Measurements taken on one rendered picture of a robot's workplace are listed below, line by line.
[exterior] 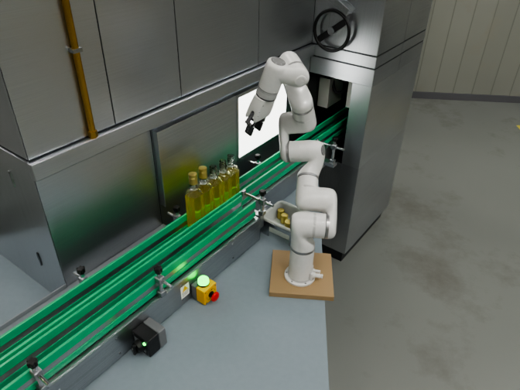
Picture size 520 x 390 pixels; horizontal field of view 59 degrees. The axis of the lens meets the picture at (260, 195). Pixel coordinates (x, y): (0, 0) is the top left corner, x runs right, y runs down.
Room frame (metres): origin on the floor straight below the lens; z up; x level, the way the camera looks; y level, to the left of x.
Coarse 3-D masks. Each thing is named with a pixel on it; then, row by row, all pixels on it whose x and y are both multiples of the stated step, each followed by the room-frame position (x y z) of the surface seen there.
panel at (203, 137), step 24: (240, 96) 1.93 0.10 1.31; (192, 120) 1.68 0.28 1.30; (216, 120) 1.80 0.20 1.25; (168, 144) 1.57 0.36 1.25; (192, 144) 1.67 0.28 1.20; (216, 144) 1.79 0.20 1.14; (264, 144) 2.09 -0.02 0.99; (168, 168) 1.56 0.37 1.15; (192, 168) 1.67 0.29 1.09; (168, 192) 1.55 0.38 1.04
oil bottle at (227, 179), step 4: (220, 172) 1.63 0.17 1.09; (228, 172) 1.64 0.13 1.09; (220, 176) 1.61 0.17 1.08; (224, 176) 1.61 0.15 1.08; (228, 176) 1.63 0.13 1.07; (224, 180) 1.61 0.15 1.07; (228, 180) 1.62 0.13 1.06; (224, 184) 1.60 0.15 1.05; (228, 184) 1.62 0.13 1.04; (224, 188) 1.60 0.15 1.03; (228, 188) 1.62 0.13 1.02; (224, 192) 1.60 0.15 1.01; (228, 192) 1.62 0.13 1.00; (224, 196) 1.60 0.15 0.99; (228, 196) 1.62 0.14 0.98; (224, 200) 1.60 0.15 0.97
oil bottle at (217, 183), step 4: (208, 176) 1.60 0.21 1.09; (208, 180) 1.58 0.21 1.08; (212, 180) 1.57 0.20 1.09; (216, 180) 1.57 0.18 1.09; (220, 180) 1.59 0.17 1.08; (212, 184) 1.56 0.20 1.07; (216, 184) 1.57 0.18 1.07; (220, 184) 1.58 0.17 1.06; (216, 188) 1.56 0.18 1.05; (220, 188) 1.58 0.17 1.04; (216, 192) 1.56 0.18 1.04; (220, 192) 1.58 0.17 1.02; (216, 196) 1.56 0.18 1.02; (220, 196) 1.58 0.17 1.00; (216, 200) 1.56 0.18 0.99; (220, 200) 1.58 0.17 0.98; (216, 204) 1.56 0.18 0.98; (220, 204) 1.58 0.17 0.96
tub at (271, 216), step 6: (276, 204) 1.76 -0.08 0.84; (282, 204) 1.78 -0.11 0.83; (288, 204) 1.77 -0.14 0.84; (270, 210) 1.72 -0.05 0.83; (276, 210) 1.76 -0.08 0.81; (288, 210) 1.76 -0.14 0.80; (294, 210) 1.74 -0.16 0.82; (300, 210) 1.73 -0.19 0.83; (306, 210) 1.72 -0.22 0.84; (264, 216) 1.68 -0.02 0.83; (270, 216) 1.72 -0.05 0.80; (276, 216) 1.75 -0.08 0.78; (288, 216) 1.76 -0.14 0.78; (270, 222) 1.63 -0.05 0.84; (276, 222) 1.71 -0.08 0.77; (288, 228) 1.58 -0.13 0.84
